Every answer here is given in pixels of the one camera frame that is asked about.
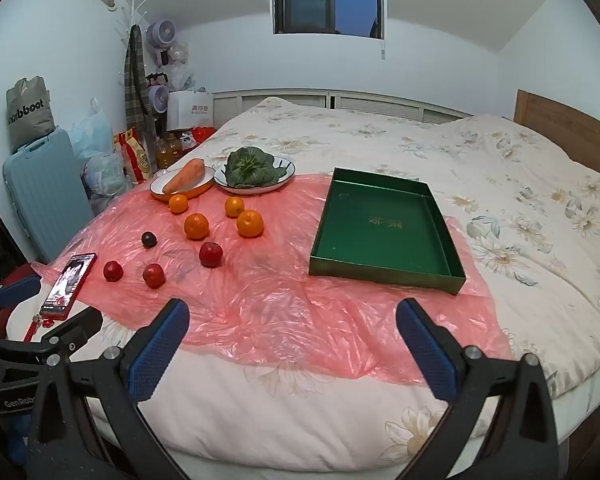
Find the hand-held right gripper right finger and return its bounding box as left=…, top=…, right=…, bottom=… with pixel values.
left=395, top=297, right=569, bottom=480

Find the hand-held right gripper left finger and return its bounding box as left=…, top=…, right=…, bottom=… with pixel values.
left=25, top=297, right=191, bottom=480

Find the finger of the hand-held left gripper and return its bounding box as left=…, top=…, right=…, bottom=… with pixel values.
left=30, top=305, right=104, bottom=361
left=0, top=274, right=43, bottom=333

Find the red plum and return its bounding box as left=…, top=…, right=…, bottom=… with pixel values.
left=198, top=241, right=224, bottom=268
left=142, top=263, right=166, bottom=289

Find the green tray box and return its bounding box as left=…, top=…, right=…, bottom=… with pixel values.
left=308, top=167, right=468, bottom=296

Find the large orange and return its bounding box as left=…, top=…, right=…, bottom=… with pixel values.
left=184, top=213, right=210, bottom=240
left=236, top=210, right=265, bottom=238

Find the red cloth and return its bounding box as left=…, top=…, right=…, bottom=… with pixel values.
left=0, top=305, right=20, bottom=341

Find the smartphone in red case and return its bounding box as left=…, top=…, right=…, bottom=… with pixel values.
left=40, top=252, right=98, bottom=321

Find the red phone tassel charm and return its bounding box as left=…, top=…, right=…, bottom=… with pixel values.
left=22, top=310, right=56, bottom=343

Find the light blue suitcase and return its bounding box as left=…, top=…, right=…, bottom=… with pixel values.
left=2, top=127, right=96, bottom=265

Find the pink plastic sheet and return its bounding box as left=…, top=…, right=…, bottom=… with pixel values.
left=30, top=172, right=513, bottom=386

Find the pale plastic bag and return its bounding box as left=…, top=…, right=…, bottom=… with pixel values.
left=80, top=152, right=133, bottom=216

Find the orange-rimmed white plate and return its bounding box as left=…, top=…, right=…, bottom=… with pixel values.
left=149, top=165, right=216, bottom=202

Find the blue plastic bag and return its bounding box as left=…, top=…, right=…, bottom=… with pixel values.
left=70, top=97, right=116, bottom=161

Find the grey fabric bag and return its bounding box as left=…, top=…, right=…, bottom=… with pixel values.
left=6, top=75, right=56, bottom=153

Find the carrot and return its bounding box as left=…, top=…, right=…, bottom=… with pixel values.
left=162, top=158, right=207, bottom=195

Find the red and yellow sack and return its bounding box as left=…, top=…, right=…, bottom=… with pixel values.
left=112, top=127, right=153, bottom=186

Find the green leafy vegetable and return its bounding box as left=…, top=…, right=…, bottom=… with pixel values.
left=225, top=146, right=287, bottom=189

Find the blue-rimmed white plate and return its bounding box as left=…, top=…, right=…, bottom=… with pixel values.
left=213, top=154, right=297, bottom=195

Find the floral quilt bed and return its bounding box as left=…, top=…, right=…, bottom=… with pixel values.
left=5, top=96, right=600, bottom=473

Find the plaid scarf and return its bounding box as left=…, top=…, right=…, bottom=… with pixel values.
left=123, top=24, right=158, bottom=171

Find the purple desk fan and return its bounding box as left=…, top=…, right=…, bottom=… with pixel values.
left=147, top=85, right=171, bottom=113
left=145, top=20, right=176, bottom=53

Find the white paper bag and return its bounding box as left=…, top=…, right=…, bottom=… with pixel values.
left=166, top=89, right=215, bottom=132

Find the white slatted radiator cover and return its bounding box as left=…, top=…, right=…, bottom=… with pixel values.
left=211, top=89, right=473, bottom=131

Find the clear plastic bag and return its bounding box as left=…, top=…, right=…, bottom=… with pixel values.
left=162, top=40, right=191, bottom=68
left=172, top=67, right=198, bottom=93

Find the wooden bed headboard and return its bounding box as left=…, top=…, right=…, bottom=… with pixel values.
left=512, top=89, right=600, bottom=176

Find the white coat rack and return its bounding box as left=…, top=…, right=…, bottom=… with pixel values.
left=116, top=0, right=148, bottom=43

